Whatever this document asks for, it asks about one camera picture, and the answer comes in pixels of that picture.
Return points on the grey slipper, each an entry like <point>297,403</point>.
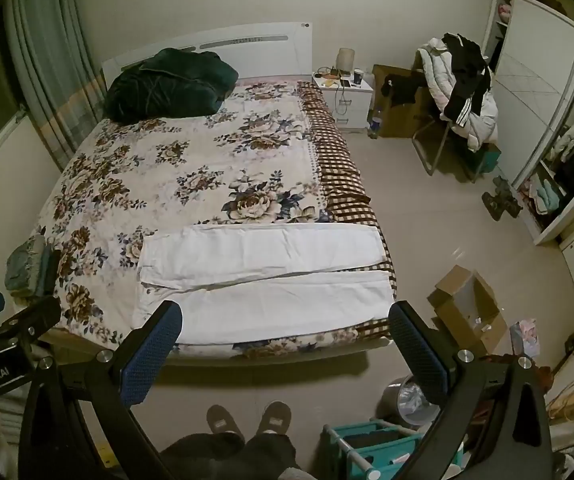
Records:
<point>275,417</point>
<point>224,422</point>

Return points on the large brown cardboard box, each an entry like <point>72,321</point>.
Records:
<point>397,120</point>

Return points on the grey-green folded clothing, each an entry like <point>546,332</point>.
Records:
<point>29,265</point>

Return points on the white bed headboard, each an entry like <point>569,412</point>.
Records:
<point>267,47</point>

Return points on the teal storage box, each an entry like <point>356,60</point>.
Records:
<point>491,160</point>

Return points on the open cardboard box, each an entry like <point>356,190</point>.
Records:
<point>467,305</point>

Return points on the pink patterned bag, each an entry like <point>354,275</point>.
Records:
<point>526,335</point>

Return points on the white pants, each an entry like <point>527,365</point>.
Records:
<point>267,260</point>

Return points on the brown checked bed sheet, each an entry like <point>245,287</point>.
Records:
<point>337,160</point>

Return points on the black striped track clothes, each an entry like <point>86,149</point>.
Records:
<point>469,67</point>

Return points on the grey-green curtain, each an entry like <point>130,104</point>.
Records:
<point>52,60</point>

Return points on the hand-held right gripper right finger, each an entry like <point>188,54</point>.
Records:
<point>419,360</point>

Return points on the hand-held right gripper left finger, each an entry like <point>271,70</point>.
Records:
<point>151,355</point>

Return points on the white wardrobe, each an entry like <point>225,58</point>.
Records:
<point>532,85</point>

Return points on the dark green duvet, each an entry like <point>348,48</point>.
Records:
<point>167,85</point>

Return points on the teal folded clothes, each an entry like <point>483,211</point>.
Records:
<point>546,196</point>

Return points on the person's legs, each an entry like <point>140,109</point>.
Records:
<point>247,457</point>

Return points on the white puffer jacket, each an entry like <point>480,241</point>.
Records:
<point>439,77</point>

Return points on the small table lamp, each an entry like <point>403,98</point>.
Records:
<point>346,59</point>

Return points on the white nightstand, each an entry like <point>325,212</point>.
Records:
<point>352,105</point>

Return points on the plastic water bottle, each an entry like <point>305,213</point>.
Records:
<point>375,122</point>

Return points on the floral bedspread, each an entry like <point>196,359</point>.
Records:
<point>167,170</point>

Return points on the dark shoe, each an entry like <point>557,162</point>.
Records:
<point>509,195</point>
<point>494,206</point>

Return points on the metal trash bin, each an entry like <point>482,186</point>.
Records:
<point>409,402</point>

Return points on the metal frame chair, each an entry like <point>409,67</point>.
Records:
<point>437,145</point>

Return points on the dark mug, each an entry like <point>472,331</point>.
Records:
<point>358,77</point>

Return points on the pink folded item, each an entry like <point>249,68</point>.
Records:
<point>504,11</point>

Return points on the black garment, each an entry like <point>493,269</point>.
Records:
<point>404,87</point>

